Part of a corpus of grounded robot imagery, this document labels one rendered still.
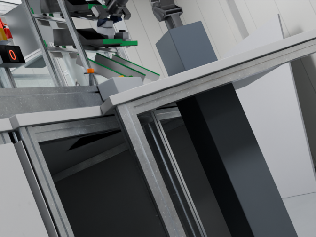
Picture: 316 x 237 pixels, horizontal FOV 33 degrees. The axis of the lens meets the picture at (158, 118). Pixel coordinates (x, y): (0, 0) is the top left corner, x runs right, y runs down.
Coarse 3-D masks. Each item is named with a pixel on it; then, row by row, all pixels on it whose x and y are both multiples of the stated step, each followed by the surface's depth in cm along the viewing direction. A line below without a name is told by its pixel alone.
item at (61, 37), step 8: (56, 32) 237; (64, 32) 234; (80, 32) 246; (88, 32) 243; (96, 32) 241; (56, 40) 238; (64, 40) 235; (72, 40) 232; (80, 40) 230; (88, 40) 228; (96, 40) 225; (104, 40) 224; (112, 40) 228; (120, 40) 233
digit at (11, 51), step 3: (6, 48) 193; (9, 48) 195; (12, 48) 196; (9, 51) 194; (12, 51) 195; (15, 51) 197; (9, 54) 193; (12, 54) 195; (15, 54) 196; (9, 57) 193; (12, 57) 194; (15, 57) 195; (12, 60) 193; (15, 60) 195; (18, 60) 196
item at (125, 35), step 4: (116, 32) 243; (120, 32) 241; (124, 32) 242; (128, 32) 244; (116, 36) 243; (120, 36) 242; (124, 36) 242; (128, 36) 244; (124, 40) 241; (128, 40) 243
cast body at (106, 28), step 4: (108, 20) 228; (104, 24) 227; (108, 24) 227; (112, 24) 229; (100, 28) 229; (104, 28) 227; (108, 28) 226; (112, 28) 228; (100, 32) 229; (104, 32) 227; (108, 32) 227; (112, 32) 229
